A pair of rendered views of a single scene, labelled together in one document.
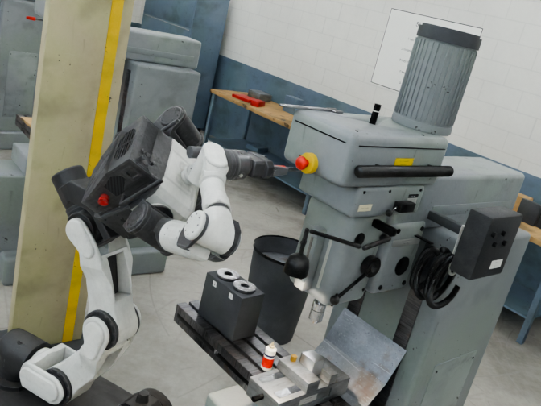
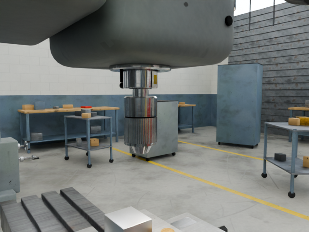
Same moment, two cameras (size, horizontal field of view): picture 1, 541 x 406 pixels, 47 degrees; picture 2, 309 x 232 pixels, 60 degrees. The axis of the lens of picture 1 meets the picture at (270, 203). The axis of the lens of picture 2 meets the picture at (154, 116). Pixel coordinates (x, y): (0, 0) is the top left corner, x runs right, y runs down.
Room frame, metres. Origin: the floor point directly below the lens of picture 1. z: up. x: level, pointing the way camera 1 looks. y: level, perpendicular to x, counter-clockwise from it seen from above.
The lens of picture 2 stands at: (2.24, -0.17, 1.28)
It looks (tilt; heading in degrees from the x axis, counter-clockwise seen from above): 5 degrees down; 188
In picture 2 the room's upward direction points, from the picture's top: straight up
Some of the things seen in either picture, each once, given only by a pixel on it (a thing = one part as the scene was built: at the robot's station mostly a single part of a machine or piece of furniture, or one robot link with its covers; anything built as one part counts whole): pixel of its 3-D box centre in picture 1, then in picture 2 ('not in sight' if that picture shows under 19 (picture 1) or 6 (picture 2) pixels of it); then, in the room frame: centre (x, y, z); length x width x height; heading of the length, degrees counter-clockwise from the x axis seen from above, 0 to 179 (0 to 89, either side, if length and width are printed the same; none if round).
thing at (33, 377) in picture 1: (59, 374); not in sight; (1.95, 0.62, 0.68); 0.21 x 0.20 x 0.13; 67
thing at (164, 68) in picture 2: not in sight; (140, 67); (1.87, -0.24, 1.31); 0.09 x 0.09 x 0.01
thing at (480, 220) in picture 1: (488, 242); not in sight; (1.85, -0.69, 1.62); 0.20 x 0.09 x 0.21; 134
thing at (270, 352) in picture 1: (269, 354); not in sight; (1.93, -0.13, 0.99); 0.04 x 0.04 x 0.11
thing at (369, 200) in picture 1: (362, 187); not in sight; (1.90, -0.27, 1.68); 0.34 x 0.24 x 0.10; 134
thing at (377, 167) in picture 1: (406, 171); not in sight; (1.79, -0.37, 1.79); 0.45 x 0.04 x 0.04; 134
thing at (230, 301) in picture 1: (230, 302); not in sight; (2.17, 0.06, 1.03); 0.22 x 0.12 x 0.20; 48
